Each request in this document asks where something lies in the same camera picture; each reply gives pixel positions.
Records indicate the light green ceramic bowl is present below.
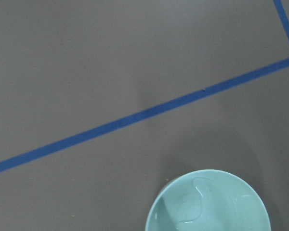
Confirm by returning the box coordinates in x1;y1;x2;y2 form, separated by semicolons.
144;169;272;231

